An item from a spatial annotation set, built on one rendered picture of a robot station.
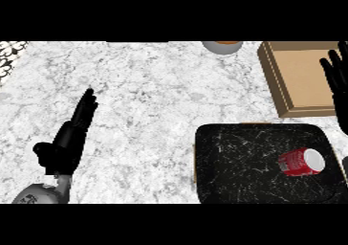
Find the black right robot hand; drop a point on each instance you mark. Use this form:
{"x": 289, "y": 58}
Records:
{"x": 343, "y": 95}

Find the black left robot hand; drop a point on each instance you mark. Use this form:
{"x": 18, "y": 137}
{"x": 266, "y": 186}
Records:
{"x": 68, "y": 140}

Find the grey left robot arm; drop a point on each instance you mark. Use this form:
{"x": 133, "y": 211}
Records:
{"x": 45, "y": 193}

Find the cardboard box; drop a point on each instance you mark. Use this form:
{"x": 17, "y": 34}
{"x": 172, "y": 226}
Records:
{"x": 299, "y": 79}

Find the red can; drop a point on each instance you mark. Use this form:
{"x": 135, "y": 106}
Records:
{"x": 300, "y": 161}

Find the black marble tray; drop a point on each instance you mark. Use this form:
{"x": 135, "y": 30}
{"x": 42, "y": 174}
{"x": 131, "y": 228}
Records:
{"x": 266, "y": 166}

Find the black and white patterned tile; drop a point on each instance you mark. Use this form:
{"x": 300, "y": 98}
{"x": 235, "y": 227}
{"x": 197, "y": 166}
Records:
{"x": 5, "y": 63}

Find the grey bowl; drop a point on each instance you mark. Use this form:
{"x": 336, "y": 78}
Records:
{"x": 222, "y": 48}

